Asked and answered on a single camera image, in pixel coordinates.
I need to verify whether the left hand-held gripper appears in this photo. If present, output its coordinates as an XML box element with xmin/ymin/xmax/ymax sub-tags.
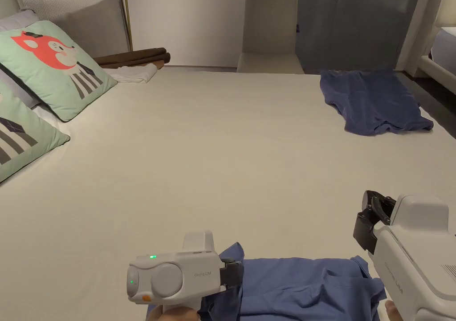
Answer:
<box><xmin>126</xmin><ymin>230</ymin><xmax>245</xmax><ymax>315</ymax></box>

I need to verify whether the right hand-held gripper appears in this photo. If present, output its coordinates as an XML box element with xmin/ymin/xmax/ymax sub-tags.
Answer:
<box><xmin>352</xmin><ymin>190</ymin><xmax>456</xmax><ymax>321</ymax></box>

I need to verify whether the blue shirt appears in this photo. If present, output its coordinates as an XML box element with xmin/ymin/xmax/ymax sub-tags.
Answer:
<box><xmin>147</xmin><ymin>242</ymin><xmax>388</xmax><ymax>321</ymax></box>
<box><xmin>319</xmin><ymin>69</ymin><xmax>435</xmax><ymax>137</ymax></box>

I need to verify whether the person's left hand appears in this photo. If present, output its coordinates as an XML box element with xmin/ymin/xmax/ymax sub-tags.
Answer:
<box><xmin>147</xmin><ymin>305</ymin><xmax>200</xmax><ymax>321</ymax></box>

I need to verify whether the person's right hand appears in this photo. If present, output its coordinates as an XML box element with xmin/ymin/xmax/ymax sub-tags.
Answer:
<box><xmin>384</xmin><ymin>299</ymin><xmax>403</xmax><ymax>321</ymax></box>

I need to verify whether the bed with beige sheet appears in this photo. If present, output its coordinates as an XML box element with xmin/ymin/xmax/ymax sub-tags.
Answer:
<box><xmin>0</xmin><ymin>65</ymin><xmax>456</xmax><ymax>321</ymax></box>

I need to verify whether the green fox print cushion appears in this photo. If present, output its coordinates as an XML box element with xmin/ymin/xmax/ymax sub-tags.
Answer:
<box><xmin>0</xmin><ymin>20</ymin><xmax>118</xmax><ymax>123</ymax></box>
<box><xmin>0</xmin><ymin>80</ymin><xmax>71</xmax><ymax>184</ymax></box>

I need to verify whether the white folded cloth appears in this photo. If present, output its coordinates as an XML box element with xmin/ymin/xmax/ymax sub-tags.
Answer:
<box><xmin>106</xmin><ymin>63</ymin><xmax>159</xmax><ymax>85</ymax></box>

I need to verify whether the beige chair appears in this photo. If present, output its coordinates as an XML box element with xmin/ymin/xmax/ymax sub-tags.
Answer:
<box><xmin>236</xmin><ymin>0</ymin><xmax>305</xmax><ymax>75</ymax></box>

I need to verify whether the brown rolled blanket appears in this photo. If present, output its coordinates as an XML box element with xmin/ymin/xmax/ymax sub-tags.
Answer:
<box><xmin>93</xmin><ymin>47</ymin><xmax>171</xmax><ymax>69</ymax></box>

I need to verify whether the brass lamp pole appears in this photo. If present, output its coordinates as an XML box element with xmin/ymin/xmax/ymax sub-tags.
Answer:
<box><xmin>120</xmin><ymin>0</ymin><xmax>134</xmax><ymax>52</ymax></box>

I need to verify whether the grey padded headboard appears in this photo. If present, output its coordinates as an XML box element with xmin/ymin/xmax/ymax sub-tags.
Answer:
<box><xmin>17</xmin><ymin>0</ymin><xmax>130</xmax><ymax>59</ymax></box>

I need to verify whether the grey pillow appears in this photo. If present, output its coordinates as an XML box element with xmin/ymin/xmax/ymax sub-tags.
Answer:
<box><xmin>0</xmin><ymin>9</ymin><xmax>41</xmax><ymax>110</ymax></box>

